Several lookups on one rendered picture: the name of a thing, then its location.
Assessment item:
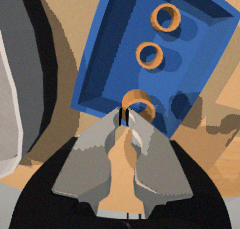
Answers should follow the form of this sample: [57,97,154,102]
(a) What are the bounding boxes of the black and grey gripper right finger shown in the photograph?
[125,107,232,229]

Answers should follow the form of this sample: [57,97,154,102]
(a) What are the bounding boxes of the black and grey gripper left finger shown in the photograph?
[8,107,122,229]

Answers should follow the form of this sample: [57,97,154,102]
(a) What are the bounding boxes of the bronze bushing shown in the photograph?
[150,4,181,32]
[122,89,155,123]
[135,42,163,69]

